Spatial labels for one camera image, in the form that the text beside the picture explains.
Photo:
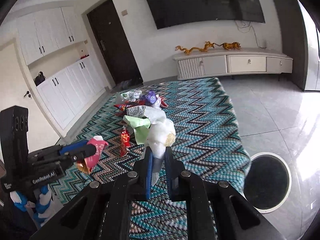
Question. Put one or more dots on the white wall cabinet unit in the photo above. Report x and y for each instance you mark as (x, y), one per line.
(53, 42)

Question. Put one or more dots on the white plastic bag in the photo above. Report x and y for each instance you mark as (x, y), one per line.
(161, 135)

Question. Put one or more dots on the teal zigzag woven rug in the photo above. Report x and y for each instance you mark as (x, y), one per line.
(207, 142)

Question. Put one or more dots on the golden tiger figurine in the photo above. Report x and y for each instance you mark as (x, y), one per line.
(230, 46)

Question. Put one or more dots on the light green paper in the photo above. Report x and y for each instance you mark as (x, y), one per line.
(140, 127)

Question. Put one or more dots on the purple plastic bag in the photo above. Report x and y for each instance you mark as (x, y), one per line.
(151, 99)

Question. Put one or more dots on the large black wall television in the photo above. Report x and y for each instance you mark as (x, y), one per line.
(168, 13)

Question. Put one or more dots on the white low tv cabinet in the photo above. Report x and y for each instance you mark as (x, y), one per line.
(221, 62)

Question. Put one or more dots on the white printed wrapper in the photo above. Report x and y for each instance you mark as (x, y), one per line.
(131, 96)

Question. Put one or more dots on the grey printed snack packet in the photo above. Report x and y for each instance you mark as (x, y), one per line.
(136, 111)

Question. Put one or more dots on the dark brown entrance door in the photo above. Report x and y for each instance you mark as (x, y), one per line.
(113, 44)

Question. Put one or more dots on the grey double-door refrigerator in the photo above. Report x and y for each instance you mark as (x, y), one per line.
(300, 41)

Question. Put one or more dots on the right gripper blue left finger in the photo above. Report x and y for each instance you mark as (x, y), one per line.
(146, 173)

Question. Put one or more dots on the red snack wrapper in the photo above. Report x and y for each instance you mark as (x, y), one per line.
(124, 142)

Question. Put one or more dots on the white round trash bin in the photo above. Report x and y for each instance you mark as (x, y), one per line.
(268, 183)

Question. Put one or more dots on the black bag on shelf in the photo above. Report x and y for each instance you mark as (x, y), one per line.
(40, 78)

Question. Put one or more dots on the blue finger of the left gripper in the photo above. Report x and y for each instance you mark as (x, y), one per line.
(81, 153)
(72, 146)

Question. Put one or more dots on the golden dragon figurine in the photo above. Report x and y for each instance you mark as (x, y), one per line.
(187, 51)

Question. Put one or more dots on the shoes by door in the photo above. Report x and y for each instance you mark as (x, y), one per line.
(128, 83)

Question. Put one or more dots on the blue white gloved hand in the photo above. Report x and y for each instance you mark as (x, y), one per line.
(44, 206)

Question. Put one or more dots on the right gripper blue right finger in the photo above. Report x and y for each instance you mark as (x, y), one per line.
(173, 169)

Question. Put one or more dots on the wall light switch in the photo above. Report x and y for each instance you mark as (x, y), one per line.
(124, 12)

